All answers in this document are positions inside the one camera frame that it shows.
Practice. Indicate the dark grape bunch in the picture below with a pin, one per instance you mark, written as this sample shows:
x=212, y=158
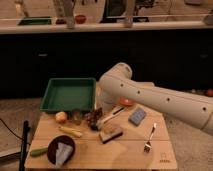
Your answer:
x=92, y=118

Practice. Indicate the dark brown plate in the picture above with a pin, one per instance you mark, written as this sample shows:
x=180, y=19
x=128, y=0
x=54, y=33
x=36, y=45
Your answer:
x=53, y=146

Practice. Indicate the dish brush white handle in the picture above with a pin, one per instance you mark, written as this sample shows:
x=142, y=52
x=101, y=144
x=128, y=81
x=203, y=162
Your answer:
x=97, y=125

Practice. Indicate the orange bowl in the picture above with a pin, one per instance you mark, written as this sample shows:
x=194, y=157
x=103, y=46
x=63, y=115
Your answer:
x=126, y=102

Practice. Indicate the green plastic tray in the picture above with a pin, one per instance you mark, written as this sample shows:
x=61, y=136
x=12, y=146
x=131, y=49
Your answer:
x=66, y=94

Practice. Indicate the small onion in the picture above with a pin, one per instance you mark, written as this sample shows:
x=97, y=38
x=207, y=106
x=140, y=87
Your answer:
x=61, y=117

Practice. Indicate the green cucumber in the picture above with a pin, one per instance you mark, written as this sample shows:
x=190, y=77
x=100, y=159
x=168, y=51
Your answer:
x=38, y=152

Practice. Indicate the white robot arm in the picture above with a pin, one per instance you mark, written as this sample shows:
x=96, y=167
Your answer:
x=195, y=110

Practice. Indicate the background green tray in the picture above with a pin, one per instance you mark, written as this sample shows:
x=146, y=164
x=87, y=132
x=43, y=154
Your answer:
x=27, y=21

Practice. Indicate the white folded napkin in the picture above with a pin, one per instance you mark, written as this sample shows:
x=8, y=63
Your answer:
x=62, y=153

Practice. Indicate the wooden block sponge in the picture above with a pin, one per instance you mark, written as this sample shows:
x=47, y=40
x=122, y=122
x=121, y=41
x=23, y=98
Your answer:
x=110, y=133

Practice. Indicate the silver fork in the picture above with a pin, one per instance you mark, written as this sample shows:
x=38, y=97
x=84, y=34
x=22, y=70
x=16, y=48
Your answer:
x=147, y=146

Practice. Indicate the small metal cup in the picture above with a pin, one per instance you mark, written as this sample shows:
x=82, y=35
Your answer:
x=76, y=116

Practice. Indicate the background red bowl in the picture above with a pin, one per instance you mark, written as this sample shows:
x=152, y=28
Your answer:
x=80, y=19

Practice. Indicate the blue sponge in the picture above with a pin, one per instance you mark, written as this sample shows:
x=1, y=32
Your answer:
x=137, y=116

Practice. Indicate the black stand post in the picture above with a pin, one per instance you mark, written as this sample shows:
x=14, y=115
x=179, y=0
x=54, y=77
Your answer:
x=24, y=142

